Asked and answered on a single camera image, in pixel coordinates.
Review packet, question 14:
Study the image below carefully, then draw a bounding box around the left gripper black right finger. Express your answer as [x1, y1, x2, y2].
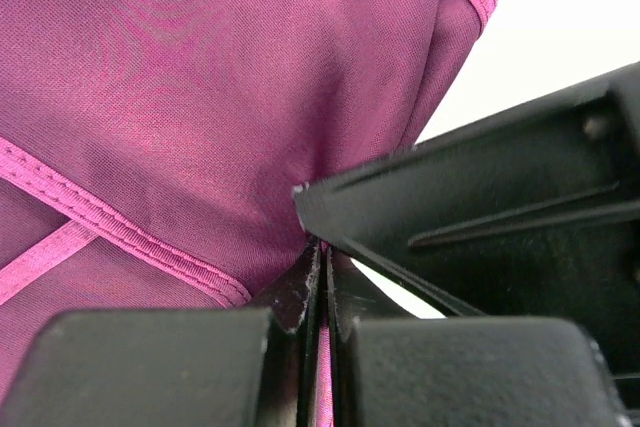
[325, 250, 630, 426]

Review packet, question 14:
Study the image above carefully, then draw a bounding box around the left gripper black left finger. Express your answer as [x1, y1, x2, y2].
[1, 239, 320, 426]

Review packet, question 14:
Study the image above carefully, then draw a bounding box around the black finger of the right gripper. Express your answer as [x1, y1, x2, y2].
[294, 64, 639, 372]

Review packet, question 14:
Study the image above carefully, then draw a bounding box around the purple cloth napkin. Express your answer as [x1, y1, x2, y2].
[1, 0, 496, 426]

